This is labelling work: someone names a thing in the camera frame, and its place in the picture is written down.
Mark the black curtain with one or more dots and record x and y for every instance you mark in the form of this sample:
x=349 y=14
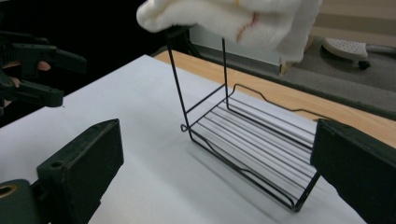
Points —
x=102 y=28

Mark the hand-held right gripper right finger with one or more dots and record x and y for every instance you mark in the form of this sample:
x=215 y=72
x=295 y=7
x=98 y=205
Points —
x=358 y=168

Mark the wooden table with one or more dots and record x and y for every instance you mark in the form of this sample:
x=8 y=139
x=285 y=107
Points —
x=280 y=93

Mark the white chair base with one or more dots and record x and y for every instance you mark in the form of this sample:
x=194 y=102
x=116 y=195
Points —
x=345 y=48

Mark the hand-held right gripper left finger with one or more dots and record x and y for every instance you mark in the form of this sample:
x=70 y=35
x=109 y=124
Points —
x=84 y=168

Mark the white towel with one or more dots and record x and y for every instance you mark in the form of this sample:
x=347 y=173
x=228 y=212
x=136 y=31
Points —
x=224 y=18

